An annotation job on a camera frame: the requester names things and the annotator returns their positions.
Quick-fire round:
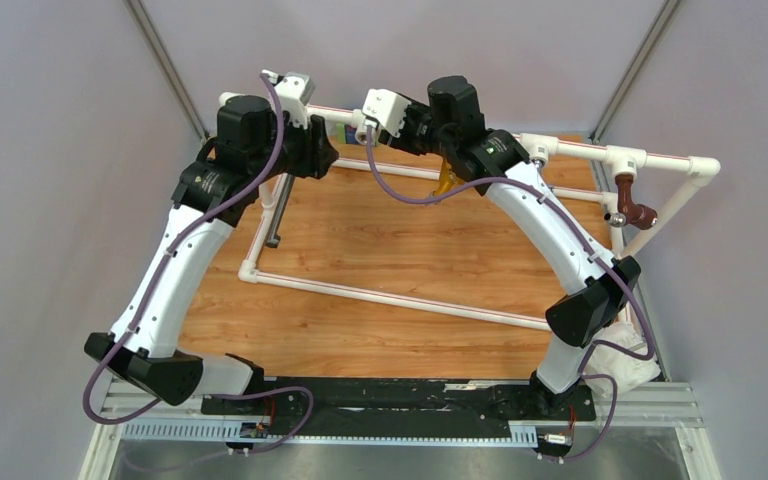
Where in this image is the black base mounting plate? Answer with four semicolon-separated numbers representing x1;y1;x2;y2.
200;377;596;440

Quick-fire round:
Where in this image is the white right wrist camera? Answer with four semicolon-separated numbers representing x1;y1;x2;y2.
359;89;412;138

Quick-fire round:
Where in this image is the dark grey long faucet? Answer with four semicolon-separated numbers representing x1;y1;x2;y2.
264;174;296;249

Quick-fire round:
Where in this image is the brown faucet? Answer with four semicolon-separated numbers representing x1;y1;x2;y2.
604;173;658;230

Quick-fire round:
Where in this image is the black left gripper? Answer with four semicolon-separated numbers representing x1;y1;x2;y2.
250;106;341;184

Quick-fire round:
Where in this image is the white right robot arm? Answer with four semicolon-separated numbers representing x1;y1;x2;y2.
358;75;641;419

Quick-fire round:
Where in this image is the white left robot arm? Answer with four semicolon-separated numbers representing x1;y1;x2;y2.
84;94;338;415

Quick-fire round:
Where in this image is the green blue small box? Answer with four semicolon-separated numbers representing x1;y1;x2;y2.
334;123;362;145

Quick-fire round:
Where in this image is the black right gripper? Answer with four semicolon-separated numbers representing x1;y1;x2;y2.
377;99;453;161

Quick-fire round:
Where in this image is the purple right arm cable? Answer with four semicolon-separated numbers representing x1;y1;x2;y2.
364;122;657;463

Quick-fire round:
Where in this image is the chrome faucet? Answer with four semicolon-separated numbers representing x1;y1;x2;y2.
530;146;551;170

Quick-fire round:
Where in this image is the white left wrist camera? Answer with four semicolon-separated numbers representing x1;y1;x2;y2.
261;69;315;129

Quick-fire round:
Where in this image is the white thread seal tape roll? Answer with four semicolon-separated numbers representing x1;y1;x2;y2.
584;322;661;394

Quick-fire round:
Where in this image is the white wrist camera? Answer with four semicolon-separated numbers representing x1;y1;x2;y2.
261;69;315;129
359;89;412;138

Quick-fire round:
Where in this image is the white PVC pipe frame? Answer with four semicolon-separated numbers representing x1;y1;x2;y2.
218;91;722;333

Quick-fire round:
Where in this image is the yellow faucet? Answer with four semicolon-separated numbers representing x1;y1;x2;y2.
428;159;463;198

